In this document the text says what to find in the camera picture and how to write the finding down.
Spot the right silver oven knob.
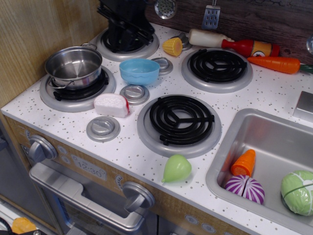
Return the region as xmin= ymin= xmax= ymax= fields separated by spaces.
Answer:
xmin=122 ymin=181 xmax=155 ymax=213

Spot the black burner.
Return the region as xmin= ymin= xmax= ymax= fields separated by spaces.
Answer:
xmin=137 ymin=94 xmax=222 ymax=159
xmin=95 ymin=29 xmax=159 ymax=62
xmin=181 ymin=48 xmax=253 ymax=94
xmin=40 ymin=67 xmax=116 ymax=113

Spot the silver slotted spatula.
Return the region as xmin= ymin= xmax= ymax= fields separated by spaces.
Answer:
xmin=201 ymin=0 xmax=221 ymax=30

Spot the back right black burner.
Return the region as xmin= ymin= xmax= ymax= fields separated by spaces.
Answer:
xmin=181 ymin=48 xmax=253 ymax=94

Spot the silver toy sink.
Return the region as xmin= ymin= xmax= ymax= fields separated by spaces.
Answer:
xmin=206 ymin=109 xmax=313 ymax=235

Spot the small steel pot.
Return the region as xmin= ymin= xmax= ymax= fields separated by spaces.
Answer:
xmin=45 ymin=43 xmax=102 ymax=90

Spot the orange toy carrot piece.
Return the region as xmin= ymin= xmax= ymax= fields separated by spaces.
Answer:
xmin=231 ymin=149 xmax=256 ymax=177

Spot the white toy bottle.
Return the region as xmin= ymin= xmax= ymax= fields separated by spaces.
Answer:
xmin=189 ymin=29 xmax=234 ymax=47

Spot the left silver oven knob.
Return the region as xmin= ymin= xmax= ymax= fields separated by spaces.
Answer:
xmin=29 ymin=135 xmax=58 ymax=163

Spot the silver stovetop knob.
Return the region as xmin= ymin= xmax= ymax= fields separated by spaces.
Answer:
xmin=152 ymin=57 xmax=174 ymax=76
xmin=120 ymin=85 xmax=150 ymax=105
xmin=86 ymin=117 xmax=120 ymax=142
xmin=177 ymin=33 xmax=192 ymax=51

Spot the silver oven knob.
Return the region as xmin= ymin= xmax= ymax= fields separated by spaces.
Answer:
xmin=122 ymin=181 xmax=155 ymax=213
xmin=29 ymin=135 xmax=58 ymax=163

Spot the silver oven door handle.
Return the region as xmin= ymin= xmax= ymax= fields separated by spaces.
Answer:
xmin=29 ymin=164 xmax=145 ymax=235

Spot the yellow object on floor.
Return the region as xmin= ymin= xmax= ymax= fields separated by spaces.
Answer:
xmin=11 ymin=217 xmax=37 ymax=235

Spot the red toy ketchup bottle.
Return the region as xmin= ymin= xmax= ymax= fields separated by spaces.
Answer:
xmin=221 ymin=39 xmax=280 ymax=58

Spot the silver stovetop knob middle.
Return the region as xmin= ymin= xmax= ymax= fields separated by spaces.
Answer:
xmin=120 ymin=85 xmax=150 ymax=105

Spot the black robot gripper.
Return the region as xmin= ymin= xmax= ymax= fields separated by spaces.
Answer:
xmin=98 ymin=0 xmax=155 ymax=52

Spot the front left black burner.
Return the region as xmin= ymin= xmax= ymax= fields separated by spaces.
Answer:
xmin=40 ymin=67 xmax=116 ymax=113

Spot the back left black burner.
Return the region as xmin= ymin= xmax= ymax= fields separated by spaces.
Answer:
xmin=95 ymin=29 xmax=159 ymax=62

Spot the front right black burner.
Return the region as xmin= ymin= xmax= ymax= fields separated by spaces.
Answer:
xmin=137 ymin=94 xmax=222 ymax=159

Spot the silver hanging utensil right edge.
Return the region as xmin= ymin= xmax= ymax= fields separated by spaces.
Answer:
xmin=306 ymin=35 xmax=313 ymax=54

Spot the light green toy pear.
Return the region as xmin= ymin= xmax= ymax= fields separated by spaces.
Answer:
xmin=161 ymin=154 xmax=192 ymax=183

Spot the silver faucet base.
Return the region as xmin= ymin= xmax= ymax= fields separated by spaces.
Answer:
xmin=293 ymin=91 xmax=313 ymax=122

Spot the purple toy onion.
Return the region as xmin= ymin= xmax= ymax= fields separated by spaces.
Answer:
xmin=224 ymin=175 xmax=265 ymax=205

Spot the silver stovetop knob front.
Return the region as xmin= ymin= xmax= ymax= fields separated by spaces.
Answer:
xmin=86 ymin=117 xmax=120 ymax=142

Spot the green toy cabbage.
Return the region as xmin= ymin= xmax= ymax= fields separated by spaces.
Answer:
xmin=281 ymin=170 xmax=313 ymax=216

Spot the light blue plastic bowl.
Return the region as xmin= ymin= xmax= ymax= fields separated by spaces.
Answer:
xmin=119 ymin=58 xmax=160 ymax=85

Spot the yellow toy corn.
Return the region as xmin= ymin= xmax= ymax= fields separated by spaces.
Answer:
xmin=162 ymin=37 xmax=183 ymax=56

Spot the silver stovetop knob far back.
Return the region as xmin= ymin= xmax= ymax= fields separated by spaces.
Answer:
xmin=177 ymin=33 xmax=192 ymax=51

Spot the white red toy cheese wedge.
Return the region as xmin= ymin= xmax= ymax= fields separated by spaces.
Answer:
xmin=93 ymin=94 xmax=129 ymax=118

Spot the silver perforated ladle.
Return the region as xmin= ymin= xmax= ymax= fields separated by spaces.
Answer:
xmin=155 ymin=0 xmax=178 ymax=20

